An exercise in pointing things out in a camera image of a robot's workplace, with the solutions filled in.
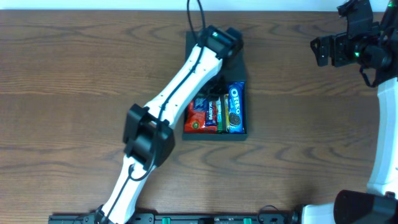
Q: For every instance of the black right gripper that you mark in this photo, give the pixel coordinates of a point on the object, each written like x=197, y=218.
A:
x=339, y=50

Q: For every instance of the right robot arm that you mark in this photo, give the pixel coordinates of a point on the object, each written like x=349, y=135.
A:
x=379, y=203

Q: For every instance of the red snack bag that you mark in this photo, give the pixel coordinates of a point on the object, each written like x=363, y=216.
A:
x=195, y=122

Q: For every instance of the blue Oreo cookie pack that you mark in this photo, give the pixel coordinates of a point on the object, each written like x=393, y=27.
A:
x=236, y=108

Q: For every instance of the green white chocolate bar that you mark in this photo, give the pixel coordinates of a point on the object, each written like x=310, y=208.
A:
x=220, y=127

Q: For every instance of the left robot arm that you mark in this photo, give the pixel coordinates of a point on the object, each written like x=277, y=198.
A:
x=149, y=130

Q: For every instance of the dark green box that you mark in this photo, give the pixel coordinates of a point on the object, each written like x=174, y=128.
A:
x=234, y=71

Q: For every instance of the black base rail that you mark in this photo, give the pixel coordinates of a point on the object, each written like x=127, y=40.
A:
x=150, y=218

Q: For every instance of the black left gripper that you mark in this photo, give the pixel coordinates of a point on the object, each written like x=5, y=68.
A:
x=218, y=91

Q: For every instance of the purple Dairy Milk bar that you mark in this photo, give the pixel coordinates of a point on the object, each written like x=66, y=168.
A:
x=211, y=114

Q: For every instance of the yellow snack bag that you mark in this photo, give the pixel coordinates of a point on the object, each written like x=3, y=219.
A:
x=226, y=112

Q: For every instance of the blue Eclipse mint box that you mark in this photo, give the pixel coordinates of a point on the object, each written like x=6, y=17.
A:
x=200, y=104

